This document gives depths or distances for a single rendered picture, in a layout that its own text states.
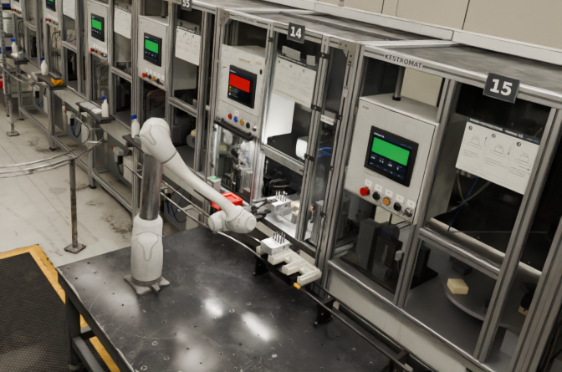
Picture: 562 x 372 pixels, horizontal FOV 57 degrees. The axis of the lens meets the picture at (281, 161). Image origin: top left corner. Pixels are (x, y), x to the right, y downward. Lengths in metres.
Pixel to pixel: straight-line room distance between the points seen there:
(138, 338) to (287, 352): 0.68
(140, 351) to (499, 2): 4.92
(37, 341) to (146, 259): 1.15
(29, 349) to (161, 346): 1.28
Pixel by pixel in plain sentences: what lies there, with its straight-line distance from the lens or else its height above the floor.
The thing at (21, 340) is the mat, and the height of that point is 0.01.
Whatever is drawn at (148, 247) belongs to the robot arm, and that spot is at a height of 0.93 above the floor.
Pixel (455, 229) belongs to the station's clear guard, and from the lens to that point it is 2.26.
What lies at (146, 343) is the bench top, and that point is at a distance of 2.53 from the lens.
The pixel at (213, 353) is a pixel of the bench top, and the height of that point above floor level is 0.68.
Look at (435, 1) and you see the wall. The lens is 6.46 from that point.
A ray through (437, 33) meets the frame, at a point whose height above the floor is 2.05.
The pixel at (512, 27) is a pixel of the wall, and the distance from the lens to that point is 6.00.
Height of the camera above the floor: 2.35
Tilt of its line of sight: 21 degrees down
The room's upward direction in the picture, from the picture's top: 7 degrees clockwise
